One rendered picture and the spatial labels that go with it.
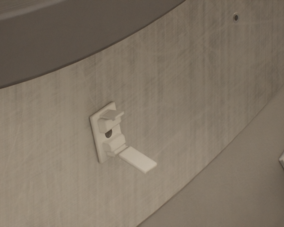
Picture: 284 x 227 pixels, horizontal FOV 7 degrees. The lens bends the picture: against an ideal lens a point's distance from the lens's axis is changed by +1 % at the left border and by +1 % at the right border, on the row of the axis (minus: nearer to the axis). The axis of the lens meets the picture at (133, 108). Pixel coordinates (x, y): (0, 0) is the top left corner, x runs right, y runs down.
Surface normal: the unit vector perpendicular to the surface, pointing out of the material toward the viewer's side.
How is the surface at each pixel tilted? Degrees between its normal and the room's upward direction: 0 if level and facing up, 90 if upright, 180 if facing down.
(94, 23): 90
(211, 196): 90
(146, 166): 31
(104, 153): 90
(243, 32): 90
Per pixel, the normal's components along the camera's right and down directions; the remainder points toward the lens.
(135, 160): 0.17, -0.76
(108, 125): 0.77, 0.11
